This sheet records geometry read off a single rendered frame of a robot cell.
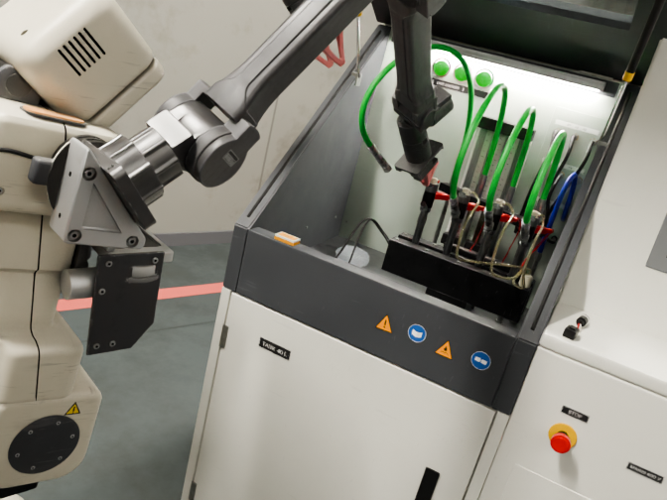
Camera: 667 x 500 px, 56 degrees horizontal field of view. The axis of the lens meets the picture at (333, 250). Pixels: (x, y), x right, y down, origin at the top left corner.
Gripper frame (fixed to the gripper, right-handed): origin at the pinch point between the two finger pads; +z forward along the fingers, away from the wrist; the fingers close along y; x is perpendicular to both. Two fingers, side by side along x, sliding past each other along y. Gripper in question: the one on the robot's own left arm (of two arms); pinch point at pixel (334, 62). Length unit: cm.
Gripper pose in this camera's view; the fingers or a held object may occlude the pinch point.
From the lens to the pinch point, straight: 137.4
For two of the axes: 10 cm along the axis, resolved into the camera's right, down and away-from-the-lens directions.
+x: -7.1, 6.5, -2.6
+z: 5.1, 7.3, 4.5
